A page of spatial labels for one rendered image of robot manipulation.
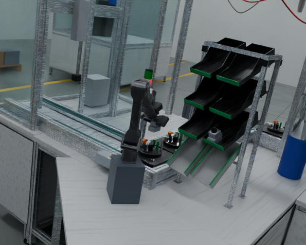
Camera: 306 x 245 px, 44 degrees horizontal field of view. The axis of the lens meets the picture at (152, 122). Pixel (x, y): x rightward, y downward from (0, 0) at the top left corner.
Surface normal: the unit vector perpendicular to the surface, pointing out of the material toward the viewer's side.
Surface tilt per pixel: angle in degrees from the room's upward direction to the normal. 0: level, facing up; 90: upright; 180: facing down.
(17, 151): 90
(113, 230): 0
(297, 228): 90
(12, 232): 0
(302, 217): 90
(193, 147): 45
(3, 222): 0
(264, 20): 90
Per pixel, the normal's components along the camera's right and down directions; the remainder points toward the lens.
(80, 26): 0.78, 0.32
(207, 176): -0.40, -0.60
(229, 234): 0.17, -0.94
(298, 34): -0.47, 0.20
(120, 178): 0.29, 0.34
